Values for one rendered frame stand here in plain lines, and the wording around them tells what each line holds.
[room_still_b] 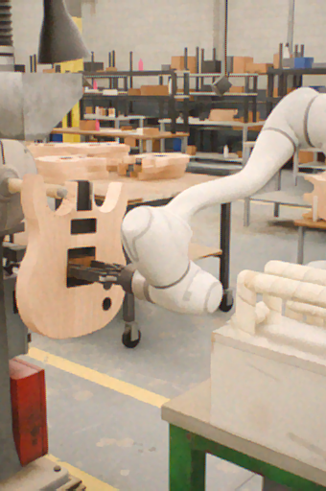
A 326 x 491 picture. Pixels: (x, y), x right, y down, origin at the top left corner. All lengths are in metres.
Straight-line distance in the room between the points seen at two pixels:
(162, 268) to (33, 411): 1.00
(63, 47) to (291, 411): 1.01
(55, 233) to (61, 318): 0.22
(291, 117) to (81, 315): 0.72
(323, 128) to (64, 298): 0.75
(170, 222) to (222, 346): 0.34
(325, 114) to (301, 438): 0.84
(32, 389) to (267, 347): 1.25
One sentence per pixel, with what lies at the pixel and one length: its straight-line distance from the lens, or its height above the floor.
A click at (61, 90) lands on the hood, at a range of 1.53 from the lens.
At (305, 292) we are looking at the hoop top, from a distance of 1.02.
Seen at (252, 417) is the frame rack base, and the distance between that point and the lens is 1.13.
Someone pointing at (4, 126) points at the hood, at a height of 1.41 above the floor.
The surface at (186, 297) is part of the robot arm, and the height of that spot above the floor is 1.06.
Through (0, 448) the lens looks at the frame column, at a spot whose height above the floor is 0.40.
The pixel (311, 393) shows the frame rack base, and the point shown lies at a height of 1.05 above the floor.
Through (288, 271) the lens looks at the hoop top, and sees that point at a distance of 1.12.
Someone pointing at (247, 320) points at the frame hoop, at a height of 1.13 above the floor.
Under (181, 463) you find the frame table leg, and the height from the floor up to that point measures 0.82.
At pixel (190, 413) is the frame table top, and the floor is 0.93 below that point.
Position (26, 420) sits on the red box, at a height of 0.47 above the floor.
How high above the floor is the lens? 1.50
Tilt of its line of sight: 14 degrees down
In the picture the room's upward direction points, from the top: straight up
